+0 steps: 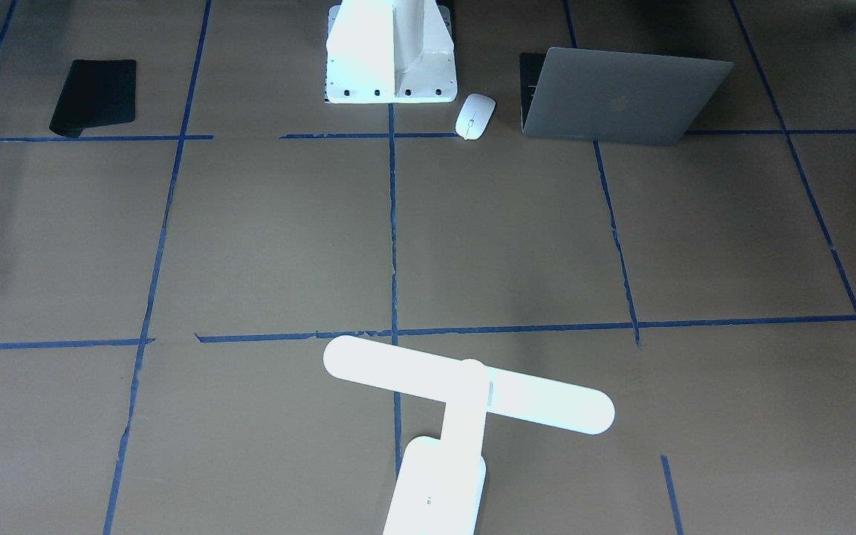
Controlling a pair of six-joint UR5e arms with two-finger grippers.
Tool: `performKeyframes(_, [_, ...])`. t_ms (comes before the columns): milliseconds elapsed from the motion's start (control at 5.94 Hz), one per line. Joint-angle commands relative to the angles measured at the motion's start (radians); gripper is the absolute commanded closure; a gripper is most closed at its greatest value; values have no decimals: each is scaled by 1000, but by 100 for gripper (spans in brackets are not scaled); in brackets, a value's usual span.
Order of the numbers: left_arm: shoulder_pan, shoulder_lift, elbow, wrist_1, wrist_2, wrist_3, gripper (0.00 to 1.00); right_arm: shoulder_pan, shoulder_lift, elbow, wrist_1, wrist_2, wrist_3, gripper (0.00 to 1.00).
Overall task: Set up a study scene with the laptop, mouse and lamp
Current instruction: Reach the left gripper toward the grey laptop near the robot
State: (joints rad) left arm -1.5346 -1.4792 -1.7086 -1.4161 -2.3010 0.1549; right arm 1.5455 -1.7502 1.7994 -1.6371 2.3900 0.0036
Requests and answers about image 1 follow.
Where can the black mouse pad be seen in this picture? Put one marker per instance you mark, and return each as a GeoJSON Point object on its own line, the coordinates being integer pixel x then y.
{"type": "Point", "coordinates": [96, 93]}

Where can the grey laptop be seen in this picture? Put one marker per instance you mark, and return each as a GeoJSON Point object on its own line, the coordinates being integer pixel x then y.
{"type": "Point", "coordinates": [614, 96]}

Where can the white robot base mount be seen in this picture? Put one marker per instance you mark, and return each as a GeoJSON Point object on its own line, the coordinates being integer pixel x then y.
{"type": "Point", "coordinates": [380, 52]}

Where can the white computer mouse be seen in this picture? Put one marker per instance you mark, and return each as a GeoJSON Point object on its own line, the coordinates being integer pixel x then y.
{"type": "Point", "coordinates": [475, 115]}

